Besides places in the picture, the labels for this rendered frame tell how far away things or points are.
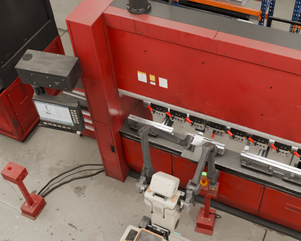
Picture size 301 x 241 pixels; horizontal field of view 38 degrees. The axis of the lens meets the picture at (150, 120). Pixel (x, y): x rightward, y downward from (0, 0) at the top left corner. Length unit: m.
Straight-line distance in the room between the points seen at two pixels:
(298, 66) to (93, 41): 1.61
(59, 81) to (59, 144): 2.11
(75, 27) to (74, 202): 2.30
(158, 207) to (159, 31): 1.44
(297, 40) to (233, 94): 0.68
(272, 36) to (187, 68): 0.74
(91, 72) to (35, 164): 2.05
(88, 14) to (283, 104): 1.72
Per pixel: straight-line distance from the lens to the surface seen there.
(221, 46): 3.33
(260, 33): 3.39
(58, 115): 4.09
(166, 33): 3.46
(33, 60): 3.90
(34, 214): 5.19
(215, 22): 3.47
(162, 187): 3.58
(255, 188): 4.39
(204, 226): 4.85
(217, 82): 3.62
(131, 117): 4.55
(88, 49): 3.74
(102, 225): 4.99
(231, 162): 4.30
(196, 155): 4.17
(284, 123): 3.72
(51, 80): 3.79
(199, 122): 4.06
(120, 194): 5.15
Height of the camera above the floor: 4.38
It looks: 49 degrees down
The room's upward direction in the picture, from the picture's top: 6 degrees counter-clockwise
